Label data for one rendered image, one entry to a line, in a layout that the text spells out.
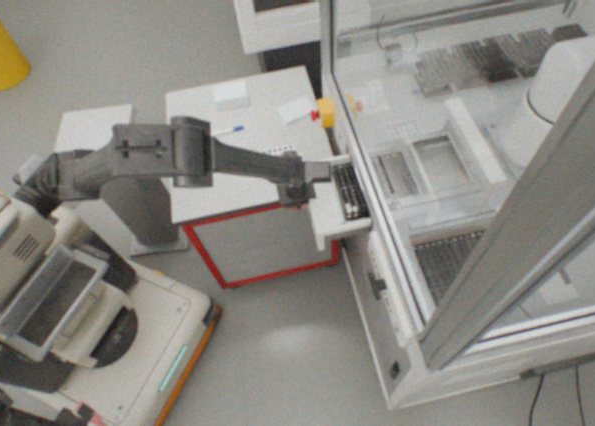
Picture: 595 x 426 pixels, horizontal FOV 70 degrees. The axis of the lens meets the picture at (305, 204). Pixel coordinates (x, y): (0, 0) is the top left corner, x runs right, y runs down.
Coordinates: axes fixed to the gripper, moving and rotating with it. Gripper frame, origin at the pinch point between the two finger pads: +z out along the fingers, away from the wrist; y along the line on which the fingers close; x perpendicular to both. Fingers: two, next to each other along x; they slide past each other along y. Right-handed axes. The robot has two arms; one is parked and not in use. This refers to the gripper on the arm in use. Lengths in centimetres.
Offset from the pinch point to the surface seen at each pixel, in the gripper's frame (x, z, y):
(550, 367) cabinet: -53, 56, 75
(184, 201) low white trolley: 20.1, 13.5, -36.8
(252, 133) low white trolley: 43.9, 14.0, -9.8
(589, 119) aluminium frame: -46, -81, 19
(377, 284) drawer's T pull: -28.4, -1.7, 14.8
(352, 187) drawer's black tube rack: 2.6, -0.2, 16.9
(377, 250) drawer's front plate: -20.0, -3.3, 17.3
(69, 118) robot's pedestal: 71, 14, -80
